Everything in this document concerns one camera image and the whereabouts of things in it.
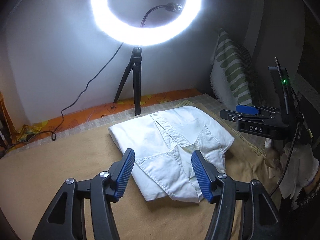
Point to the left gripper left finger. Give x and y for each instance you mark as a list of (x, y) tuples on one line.
[(120, 173)]

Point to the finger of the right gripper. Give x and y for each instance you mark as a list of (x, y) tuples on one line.
[(244, 109)]

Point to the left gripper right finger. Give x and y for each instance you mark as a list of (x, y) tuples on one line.
[(206, 176)]

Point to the white shorts garment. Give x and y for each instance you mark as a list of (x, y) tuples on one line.
[(163, 143)]

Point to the right gloved hand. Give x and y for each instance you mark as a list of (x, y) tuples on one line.
[(300, 167)]

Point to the green striped pillow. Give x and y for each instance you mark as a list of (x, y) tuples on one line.
[(233, 78)]

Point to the orange patterned bed sheet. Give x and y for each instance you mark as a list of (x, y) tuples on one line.
[(31, 133)]

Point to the phone holder gooseneck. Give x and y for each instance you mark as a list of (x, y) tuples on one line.
[(161, 15)]

